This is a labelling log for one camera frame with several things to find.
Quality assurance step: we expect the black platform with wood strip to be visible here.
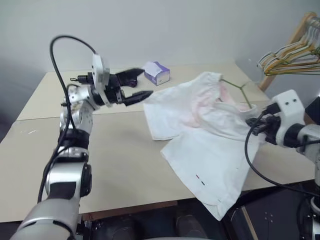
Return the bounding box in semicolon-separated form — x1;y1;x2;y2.
221;184;320;240

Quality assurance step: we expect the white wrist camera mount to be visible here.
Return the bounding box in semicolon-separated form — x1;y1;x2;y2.
90;52;112;108
268;89;306;146

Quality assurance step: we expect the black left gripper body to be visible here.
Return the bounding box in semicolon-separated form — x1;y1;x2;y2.
103;73;126;105

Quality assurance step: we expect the white and pink shirt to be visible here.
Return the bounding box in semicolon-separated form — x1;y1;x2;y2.
142;71;264;222

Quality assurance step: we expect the green wire hanger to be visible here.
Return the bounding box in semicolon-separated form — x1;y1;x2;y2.
219;78;257;110

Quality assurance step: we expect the bunch of hangers on rack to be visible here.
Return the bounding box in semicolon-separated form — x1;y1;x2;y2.
258;11;320;92

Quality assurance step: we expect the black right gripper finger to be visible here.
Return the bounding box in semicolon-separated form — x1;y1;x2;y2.
249;126;266;137
245;117;263;128

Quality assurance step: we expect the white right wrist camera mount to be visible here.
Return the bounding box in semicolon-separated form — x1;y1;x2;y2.
268;89;306;146

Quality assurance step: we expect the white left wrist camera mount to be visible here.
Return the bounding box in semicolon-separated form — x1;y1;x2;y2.
90;52;112;108

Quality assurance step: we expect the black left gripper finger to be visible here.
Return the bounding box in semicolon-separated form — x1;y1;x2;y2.
115;67;146;89
121;90;154;107

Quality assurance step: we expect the purple tissue box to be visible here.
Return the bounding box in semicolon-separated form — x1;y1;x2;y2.
142;61;171;87

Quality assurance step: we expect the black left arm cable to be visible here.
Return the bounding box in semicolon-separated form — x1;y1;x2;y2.
36;35;99;204

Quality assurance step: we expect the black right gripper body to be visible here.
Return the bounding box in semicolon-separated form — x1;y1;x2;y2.
258;112;283;146

